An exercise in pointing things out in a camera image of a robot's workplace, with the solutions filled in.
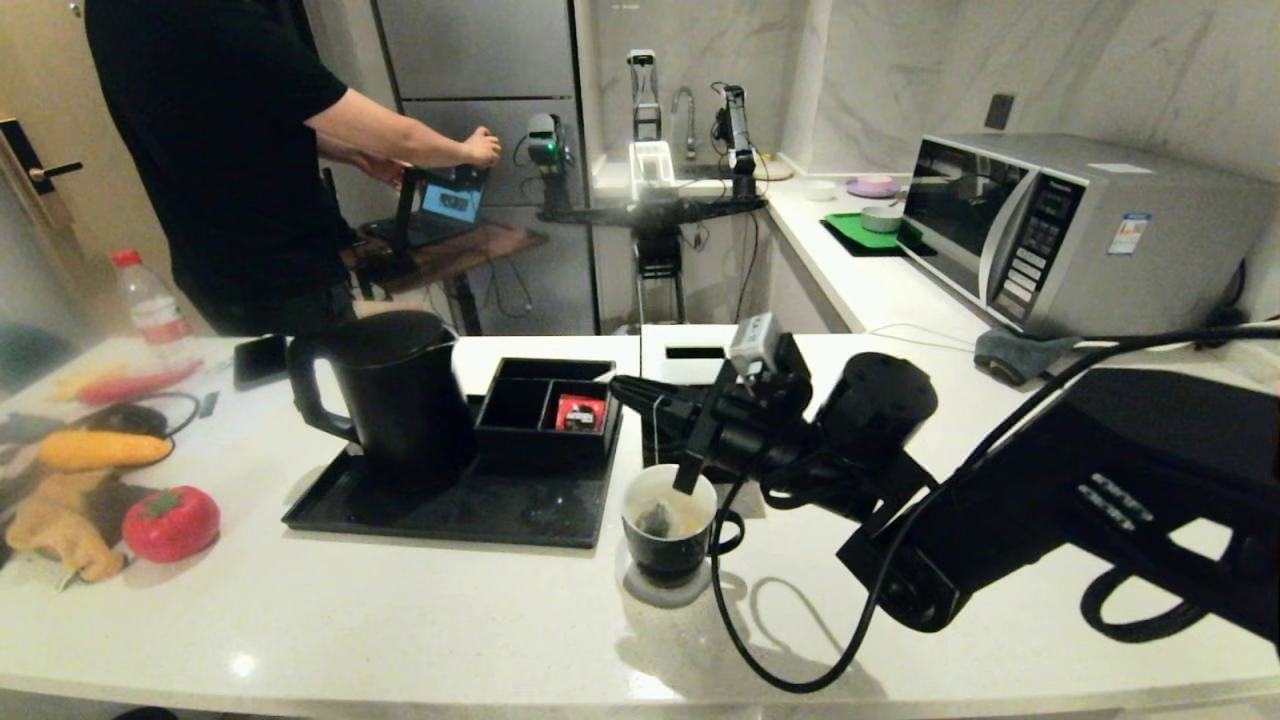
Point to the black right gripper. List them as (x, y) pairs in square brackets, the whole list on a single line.
[(760, 420)]

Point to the grey tea bag teal tag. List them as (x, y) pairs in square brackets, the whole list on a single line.
[(657, 520)]

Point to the black electric kettle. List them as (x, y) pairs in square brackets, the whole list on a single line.
[(400, 400)]

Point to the black handheld device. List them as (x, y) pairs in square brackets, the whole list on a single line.
[(405, 210)]

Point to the black tissue box white lid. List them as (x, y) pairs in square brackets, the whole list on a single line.
[(655, 340)]

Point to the red sachet packet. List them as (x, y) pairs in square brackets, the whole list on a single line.
[(580, 412)]

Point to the black mug white inside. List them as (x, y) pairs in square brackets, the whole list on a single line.
[(668, 562)]

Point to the black teleoperation platform stand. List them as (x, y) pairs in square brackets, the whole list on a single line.
[(660, 253)]

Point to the black compartment organizer box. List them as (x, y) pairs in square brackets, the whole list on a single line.
[(510, 410)]

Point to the white round coaster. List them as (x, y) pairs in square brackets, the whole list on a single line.
[(692, 597)]

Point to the black rectangular serving tray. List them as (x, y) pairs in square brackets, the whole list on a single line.
[(450, 518)]

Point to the white dish rack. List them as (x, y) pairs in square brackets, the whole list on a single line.
[(650, 168)]

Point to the green tray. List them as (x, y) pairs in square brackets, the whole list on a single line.
[(850, 230)]

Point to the brown wooden stool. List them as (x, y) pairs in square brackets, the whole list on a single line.
[(470, 250)]

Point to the small white bowl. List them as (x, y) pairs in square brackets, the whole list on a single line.
[(818, 188)]

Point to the grey bowl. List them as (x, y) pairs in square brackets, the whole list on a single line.
[(880, 218)]

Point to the chrome kitchen faucet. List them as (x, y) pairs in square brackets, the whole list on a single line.
[(688, 120)]

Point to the purple plate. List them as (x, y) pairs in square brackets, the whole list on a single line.
[(872, 185)]

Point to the open laptop blue screen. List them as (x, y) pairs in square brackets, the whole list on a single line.
[(450, 202)]

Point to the tall black metal stand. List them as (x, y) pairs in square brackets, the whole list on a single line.
[(645, 88)]

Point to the dark grey folded cloth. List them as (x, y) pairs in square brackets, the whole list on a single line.
[(1015, 352)]

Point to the grey steel refrigerator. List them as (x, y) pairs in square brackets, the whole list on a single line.
[(500, 50)]

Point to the black smartphone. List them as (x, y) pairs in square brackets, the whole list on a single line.
[(258, 360)]

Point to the small grey flat card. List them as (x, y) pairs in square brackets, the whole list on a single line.
[(207, 403)]

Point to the silver microwave oven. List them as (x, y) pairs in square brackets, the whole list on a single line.
[(1150, 255)]

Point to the red toy tomato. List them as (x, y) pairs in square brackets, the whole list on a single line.
[(170, 523)]

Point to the person in black shirt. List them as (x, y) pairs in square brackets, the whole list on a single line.
[(220, 150)]

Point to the clear bottle red cap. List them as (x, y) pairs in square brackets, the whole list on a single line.
[(150, 305)]

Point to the red toy chili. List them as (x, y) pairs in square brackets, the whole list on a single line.
[(135, 385)]

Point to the yellow toy corn cob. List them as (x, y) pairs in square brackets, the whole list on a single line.
[(100, 450)]

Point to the beige wooden door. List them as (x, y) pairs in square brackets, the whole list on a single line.
[(40, 90)]

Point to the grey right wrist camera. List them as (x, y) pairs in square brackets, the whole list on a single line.
[(752, 342)]

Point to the black wall outlet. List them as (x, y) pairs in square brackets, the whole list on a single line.
[(997, 110)]

